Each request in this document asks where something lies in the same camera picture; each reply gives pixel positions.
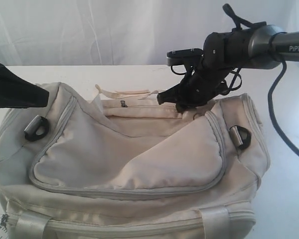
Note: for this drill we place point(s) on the white backdrop curtain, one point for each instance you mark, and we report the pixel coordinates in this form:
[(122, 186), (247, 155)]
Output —
[(104, 32)]

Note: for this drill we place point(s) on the beige duffel bag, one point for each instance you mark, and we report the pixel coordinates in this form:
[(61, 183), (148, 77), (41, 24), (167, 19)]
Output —
[(129, 168)]

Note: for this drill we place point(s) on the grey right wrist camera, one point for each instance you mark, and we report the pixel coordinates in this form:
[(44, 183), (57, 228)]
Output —
[(189, 57)]

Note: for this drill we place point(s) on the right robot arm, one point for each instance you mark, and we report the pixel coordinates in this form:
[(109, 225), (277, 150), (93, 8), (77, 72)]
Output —
[(223, 54)]

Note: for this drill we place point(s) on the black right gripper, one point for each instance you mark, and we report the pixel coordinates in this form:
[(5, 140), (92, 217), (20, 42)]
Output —
[(195, 90)]

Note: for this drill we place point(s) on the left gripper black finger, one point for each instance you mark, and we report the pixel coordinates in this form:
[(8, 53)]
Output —
[(18, 93)]

